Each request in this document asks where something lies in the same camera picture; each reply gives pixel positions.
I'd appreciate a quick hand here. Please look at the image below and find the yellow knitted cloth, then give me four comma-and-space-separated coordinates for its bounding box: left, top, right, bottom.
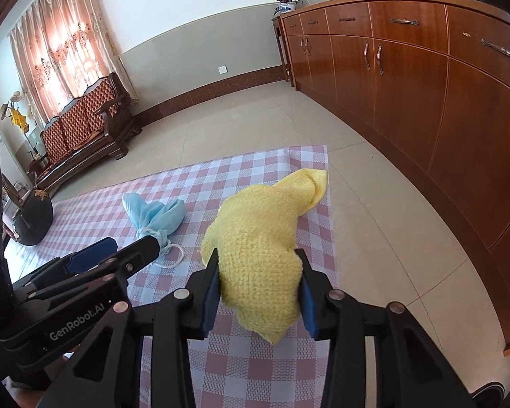
200, 169, 328, 344

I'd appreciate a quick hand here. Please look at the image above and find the black trash bin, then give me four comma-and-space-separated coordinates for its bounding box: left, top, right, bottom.
471, 381, 505, 408

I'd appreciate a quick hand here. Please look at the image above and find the light blue face mask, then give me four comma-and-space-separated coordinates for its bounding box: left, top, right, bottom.
122, 192, 187, 269

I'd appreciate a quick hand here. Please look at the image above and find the wooden sofa bench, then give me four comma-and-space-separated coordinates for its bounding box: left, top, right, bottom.
36, 73, 141, 191

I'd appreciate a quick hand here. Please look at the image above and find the yellow flower decoration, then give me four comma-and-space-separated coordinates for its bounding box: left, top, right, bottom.
0, 91, 33, 156

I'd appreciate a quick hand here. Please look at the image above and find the pink patterned curtain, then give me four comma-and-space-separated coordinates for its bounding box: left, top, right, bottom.
9, 0, 138, 125

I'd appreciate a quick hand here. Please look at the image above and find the wooden sideboard cabinet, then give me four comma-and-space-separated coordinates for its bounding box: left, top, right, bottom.
279, 0, 510, 356

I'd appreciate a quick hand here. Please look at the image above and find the potted plant blue vase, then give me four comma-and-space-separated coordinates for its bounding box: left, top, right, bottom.
274, 0, 302, 15

